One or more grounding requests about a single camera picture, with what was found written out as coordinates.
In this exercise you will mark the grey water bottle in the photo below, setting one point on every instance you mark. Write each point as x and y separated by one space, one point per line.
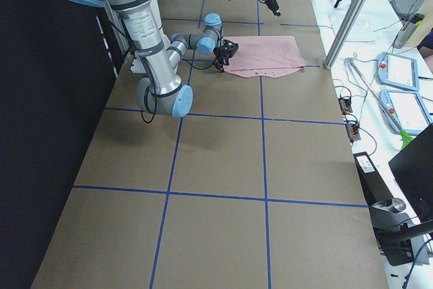
408 28

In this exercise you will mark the lower orange terminal board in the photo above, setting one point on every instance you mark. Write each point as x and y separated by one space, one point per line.
352 129

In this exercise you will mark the metal rod green handle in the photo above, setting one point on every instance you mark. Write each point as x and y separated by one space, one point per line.
405 137

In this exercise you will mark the lower teach pendant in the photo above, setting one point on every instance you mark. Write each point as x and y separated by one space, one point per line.
407 108

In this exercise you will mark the upper teach pendant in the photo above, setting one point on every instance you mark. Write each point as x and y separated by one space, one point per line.
398 71

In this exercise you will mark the pink Snoopy t-shirt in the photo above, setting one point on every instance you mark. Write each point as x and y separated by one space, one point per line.
271 56

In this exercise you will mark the black box with label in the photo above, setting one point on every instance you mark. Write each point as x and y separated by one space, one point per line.
374 188

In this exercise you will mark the upper orange terminal board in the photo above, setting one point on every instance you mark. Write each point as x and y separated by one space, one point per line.
345 105

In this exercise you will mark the clear plastic bag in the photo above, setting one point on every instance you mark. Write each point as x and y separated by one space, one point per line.
361 31

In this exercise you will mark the black monitor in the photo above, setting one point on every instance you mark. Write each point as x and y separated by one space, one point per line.
412 170

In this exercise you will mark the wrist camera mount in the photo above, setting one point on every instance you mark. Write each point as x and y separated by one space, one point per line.
228 49

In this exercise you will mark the black clamp with metal cylinder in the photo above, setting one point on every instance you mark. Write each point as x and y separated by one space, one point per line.
400 239

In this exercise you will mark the teach pendant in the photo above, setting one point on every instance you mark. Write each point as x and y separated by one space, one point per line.
407 108
398 71

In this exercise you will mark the aluminium frame post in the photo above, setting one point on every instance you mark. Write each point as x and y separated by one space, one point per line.
342 34

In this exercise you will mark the orange terminal board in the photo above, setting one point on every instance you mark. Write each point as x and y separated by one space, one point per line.
345 105
352 129

